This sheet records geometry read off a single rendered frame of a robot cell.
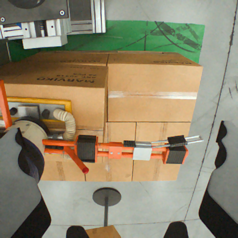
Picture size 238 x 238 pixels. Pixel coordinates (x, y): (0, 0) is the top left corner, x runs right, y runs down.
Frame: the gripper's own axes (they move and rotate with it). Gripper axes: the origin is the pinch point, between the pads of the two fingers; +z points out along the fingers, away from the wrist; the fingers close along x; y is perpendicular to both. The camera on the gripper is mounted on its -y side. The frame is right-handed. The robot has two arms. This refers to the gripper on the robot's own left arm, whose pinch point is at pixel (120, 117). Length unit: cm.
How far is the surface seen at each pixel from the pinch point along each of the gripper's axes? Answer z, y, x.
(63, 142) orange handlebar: 44, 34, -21
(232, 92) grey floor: 152, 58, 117
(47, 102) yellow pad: 56, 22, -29
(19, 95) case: 58, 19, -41
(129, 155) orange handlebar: 44, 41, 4
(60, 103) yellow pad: 56, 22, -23
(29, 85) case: 58, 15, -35
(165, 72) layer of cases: 98, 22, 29
